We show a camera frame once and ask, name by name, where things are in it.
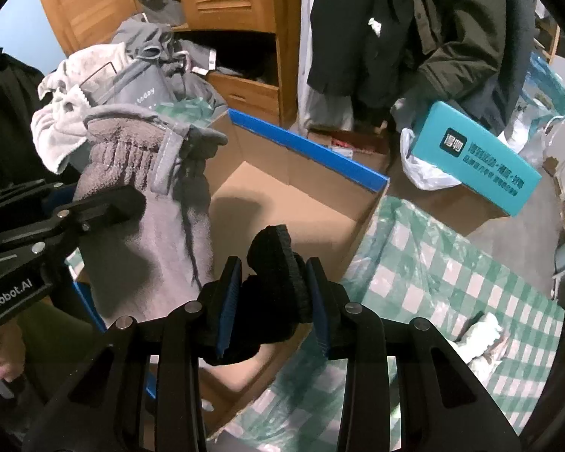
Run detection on grey drawstring hoodie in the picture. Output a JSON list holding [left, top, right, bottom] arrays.
[[110, 16, 217, 76]]

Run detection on black hanging jacket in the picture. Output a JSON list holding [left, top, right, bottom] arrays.
[[308, 0, 434, 109]]

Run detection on green checked tablecloth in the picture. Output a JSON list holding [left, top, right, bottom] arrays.
[[207, 195, 565, 452]]

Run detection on brown cardboard carton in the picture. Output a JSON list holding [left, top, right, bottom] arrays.
[[386, 151, 509, 236]]

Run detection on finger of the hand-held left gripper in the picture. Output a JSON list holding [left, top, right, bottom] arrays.
[[0, 185, 148, 269], [0, 180, 60, 236]]

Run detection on white plastic bag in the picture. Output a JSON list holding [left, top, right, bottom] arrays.
[[399, 127, 462, 191]]

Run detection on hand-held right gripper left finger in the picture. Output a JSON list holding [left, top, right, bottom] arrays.
[[21, 257, 243, 452]]

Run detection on white towel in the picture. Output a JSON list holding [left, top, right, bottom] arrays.
[[31, 42, 133, 175]]

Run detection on blue plastic bag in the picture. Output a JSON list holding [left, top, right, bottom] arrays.
[[518, 52, 565, 161]]

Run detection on grey fleece pants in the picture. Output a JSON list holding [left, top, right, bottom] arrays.
[[73, 104, 229, 330]]

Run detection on black knit sock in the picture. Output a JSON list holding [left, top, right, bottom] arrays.
[[200, 225, 314, 367]]

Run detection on person's left forearm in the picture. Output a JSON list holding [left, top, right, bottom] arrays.
[[0, 301, 109, 452]]

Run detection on cardboard box with blue edge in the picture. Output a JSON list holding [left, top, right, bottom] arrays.
[[73, 108, 391, 434]]

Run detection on olive green hanging jacket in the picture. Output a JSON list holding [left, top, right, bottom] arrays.
[[391, 0, 509, 133]]

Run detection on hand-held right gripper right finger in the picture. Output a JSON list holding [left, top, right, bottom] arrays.
[[306, 257, 542, 452]]

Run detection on dark navy hanging coat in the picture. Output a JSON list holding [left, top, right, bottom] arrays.
[[499, 0, 538, 133]]

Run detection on white fluffy sock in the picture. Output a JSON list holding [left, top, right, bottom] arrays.
[[454, 311, 507, 363]]

